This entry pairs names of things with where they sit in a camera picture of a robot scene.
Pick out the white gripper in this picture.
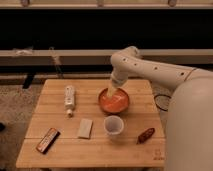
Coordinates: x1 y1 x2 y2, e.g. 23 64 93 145
107 74 123 98

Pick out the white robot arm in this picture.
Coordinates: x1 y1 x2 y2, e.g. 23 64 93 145
110 46 213 171

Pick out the orange ceramic bowl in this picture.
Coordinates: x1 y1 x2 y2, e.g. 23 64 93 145
98 88 130 114

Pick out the clear plastic cup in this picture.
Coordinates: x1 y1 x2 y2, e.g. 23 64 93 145
104 115 124 137

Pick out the white tube bottle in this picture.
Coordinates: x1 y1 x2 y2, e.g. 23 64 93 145
64 86 75 117

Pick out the beige rectangular sponge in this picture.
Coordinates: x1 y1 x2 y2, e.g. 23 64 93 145
77 119 93 139

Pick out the wooden table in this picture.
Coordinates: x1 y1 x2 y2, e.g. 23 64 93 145
16 79 165 168

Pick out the red black candy bar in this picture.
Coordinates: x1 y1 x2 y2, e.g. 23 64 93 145
36 128 60 154

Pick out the long wooden bench rail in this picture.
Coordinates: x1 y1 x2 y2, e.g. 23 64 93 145
0 49 213 66

